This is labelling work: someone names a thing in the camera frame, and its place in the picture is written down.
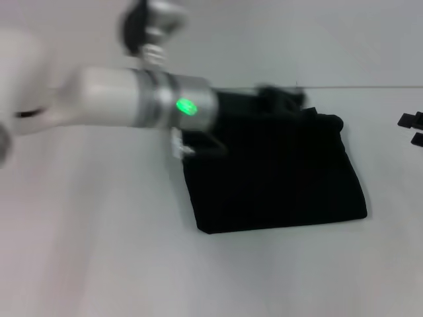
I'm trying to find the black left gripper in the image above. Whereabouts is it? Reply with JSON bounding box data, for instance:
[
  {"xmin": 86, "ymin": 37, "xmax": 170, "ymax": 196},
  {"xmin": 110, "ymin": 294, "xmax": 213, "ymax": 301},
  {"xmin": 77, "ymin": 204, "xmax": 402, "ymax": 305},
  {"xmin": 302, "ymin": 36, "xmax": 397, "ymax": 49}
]
[{"xmin": 211, "ymin": 85, "xmax": 319, "ymax": 131}]

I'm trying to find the black t-shirt with FREE print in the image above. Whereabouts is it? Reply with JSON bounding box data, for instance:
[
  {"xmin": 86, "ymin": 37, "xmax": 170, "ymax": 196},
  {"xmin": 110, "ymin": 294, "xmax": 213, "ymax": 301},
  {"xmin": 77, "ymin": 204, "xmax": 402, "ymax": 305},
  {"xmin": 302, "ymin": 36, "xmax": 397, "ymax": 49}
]
[{"xmin": 180, "ymin": 106, "xmax": 368, "ymax": 235}]

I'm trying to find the dark left arm cable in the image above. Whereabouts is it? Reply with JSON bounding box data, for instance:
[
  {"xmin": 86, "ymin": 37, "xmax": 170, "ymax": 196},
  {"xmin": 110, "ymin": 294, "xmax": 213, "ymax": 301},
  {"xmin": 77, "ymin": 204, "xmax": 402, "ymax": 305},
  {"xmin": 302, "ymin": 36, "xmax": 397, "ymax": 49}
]
[{"xmin": 171, "ymin": 128, "xmax": 227, "ymax": 159}]

